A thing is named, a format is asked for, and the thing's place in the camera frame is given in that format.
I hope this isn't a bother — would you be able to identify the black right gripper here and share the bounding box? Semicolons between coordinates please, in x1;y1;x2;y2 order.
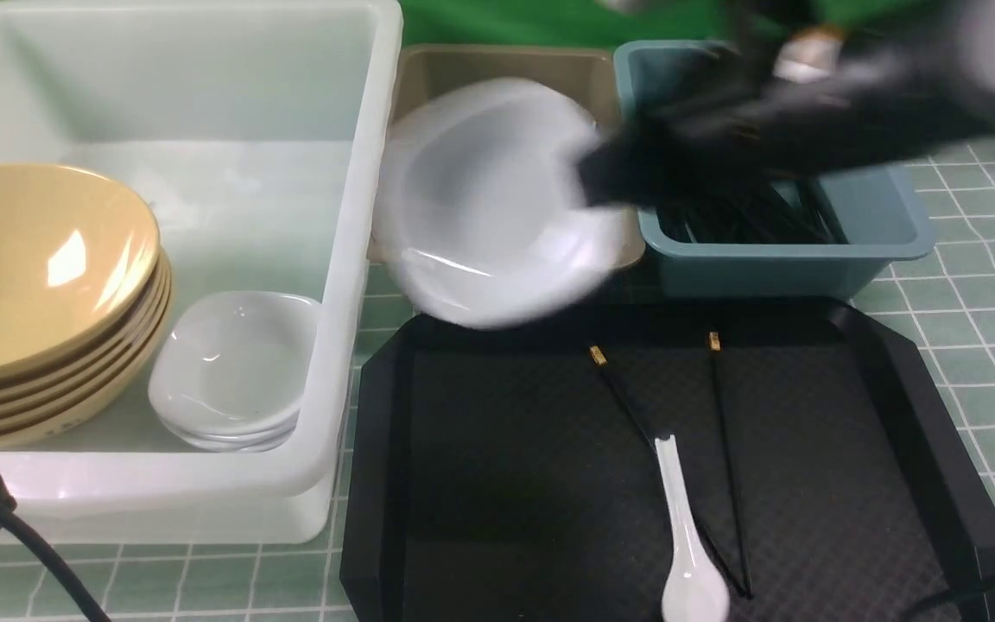
577;52;809;208

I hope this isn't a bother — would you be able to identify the black chopstick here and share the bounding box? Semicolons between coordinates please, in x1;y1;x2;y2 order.
588;344;745;599
707;330;754;600

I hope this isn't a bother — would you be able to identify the white square side dish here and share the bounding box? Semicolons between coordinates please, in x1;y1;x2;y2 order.
372;79;631;329

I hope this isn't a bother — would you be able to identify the white soup spoon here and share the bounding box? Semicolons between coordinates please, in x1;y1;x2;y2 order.
655;435;730;621

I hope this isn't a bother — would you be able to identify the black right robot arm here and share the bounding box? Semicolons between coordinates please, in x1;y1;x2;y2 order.
575;1;995;207

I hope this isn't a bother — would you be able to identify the pile of black chopsticks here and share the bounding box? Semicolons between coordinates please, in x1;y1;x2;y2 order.
656;178;848;245

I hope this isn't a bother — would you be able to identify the blue plastic bin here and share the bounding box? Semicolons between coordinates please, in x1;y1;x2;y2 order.
613;40;937;301

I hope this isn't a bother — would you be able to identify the black serving tray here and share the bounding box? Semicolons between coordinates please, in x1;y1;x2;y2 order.
340;298;995;621

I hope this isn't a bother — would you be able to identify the stack of white dishes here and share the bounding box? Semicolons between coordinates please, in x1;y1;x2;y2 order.
149;290;321;453

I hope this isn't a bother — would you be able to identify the stack of yellow bowls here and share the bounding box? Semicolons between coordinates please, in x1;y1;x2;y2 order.
0;164;174;448

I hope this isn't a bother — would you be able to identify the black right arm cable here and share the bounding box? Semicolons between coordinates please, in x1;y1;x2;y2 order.
899;557;995;622

